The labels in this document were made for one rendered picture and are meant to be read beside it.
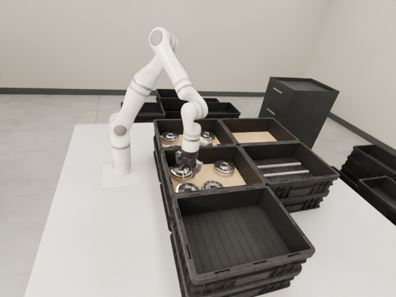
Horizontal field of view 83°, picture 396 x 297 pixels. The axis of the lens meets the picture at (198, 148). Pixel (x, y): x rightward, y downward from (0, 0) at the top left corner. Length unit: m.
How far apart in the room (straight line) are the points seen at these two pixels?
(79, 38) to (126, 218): 3.27
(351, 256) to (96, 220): 1.09
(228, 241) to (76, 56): 3.63
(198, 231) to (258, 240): 0.22
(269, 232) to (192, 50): 3.56
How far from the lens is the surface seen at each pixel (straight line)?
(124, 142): 1.14
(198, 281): 0.66
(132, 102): 1.02
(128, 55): 3.99
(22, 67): 4.28
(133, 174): 1.25
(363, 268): 1.23
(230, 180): 1.08
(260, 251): 0.88
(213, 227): 0.88
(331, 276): 1.12
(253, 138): 1.48
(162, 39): 0.95
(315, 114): 2.83
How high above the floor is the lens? 1.52
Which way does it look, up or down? 33 degrees down
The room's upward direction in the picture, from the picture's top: 8 degrees clockwise
